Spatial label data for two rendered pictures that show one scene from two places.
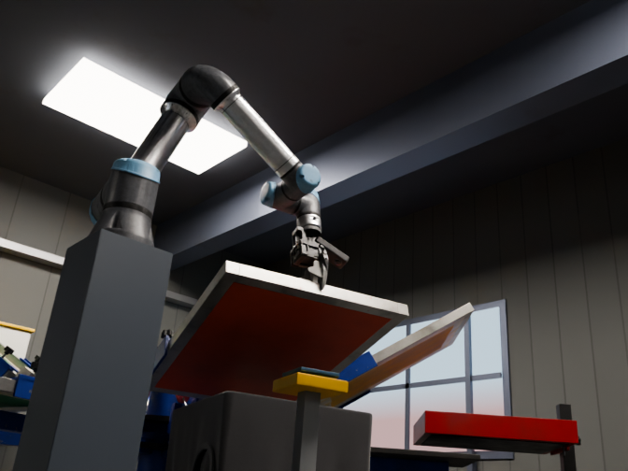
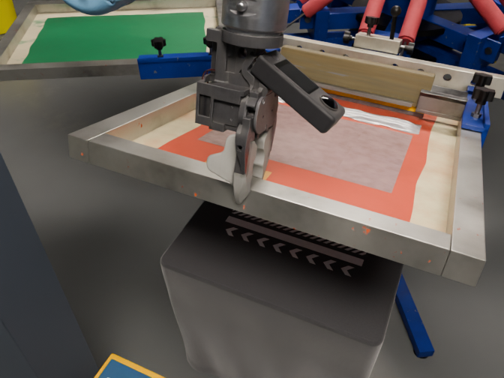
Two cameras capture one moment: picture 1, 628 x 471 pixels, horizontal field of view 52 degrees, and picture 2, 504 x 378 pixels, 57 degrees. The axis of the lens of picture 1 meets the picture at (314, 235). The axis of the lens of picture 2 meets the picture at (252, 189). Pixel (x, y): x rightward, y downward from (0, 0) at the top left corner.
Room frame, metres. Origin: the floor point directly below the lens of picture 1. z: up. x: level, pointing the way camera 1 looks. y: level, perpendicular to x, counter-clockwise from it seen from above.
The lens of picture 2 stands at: (1.44, -0.39, 1.67)
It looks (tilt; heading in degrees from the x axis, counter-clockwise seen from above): 42 degrees down; 50
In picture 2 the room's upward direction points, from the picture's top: straight up
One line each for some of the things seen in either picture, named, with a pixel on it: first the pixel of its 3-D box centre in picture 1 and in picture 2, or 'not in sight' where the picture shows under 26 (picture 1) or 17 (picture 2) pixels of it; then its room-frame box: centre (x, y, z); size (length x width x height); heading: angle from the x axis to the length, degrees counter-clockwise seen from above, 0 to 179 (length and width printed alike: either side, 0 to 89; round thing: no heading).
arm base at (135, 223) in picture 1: (123, 231); not in sight; (1.40, 0.45, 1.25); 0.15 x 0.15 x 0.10
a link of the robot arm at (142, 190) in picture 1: (132, 188); not in sight; (1.40, 0.45, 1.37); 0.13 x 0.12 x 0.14; 30
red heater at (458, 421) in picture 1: (489, 434); not in sight; (2.90, -0.83, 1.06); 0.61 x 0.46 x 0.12; 86
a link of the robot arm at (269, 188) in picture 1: (282, 195); not in sight; (1.73, 0.10, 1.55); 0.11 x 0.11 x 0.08; 30
